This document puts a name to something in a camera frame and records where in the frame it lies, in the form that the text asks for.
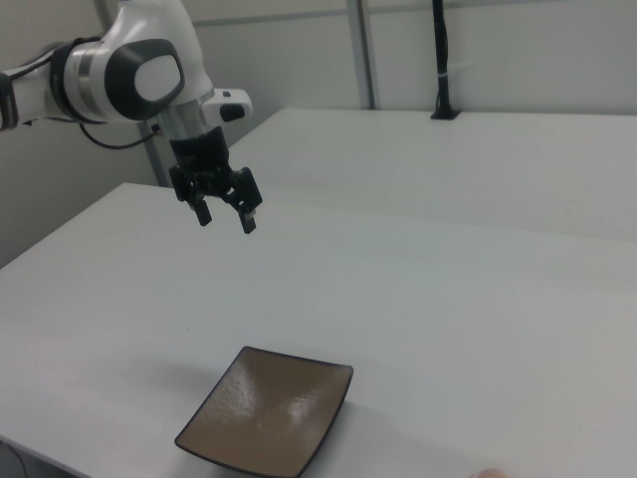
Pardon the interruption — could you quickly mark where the square brown ceramic plate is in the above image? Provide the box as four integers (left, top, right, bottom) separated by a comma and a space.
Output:
173, 345, 355, 478

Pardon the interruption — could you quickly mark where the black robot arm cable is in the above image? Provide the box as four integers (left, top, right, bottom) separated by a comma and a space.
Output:
78, 120, 161, 150

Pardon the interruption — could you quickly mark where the aluminium frame post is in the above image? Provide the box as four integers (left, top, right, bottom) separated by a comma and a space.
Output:
145, 119, 171, 189

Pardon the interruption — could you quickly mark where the thin black floor cable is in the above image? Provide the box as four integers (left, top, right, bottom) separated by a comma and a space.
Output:
0, 439, 27, 478

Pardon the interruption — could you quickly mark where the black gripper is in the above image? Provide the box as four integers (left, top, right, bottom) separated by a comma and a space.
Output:
168, 125, 265, 236

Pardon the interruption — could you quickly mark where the white zip tie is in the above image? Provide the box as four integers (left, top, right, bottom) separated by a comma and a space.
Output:
437, 59, 475, 81

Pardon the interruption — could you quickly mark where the grey partition frame post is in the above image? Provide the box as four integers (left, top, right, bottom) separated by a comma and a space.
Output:
346, 0, 377, 112

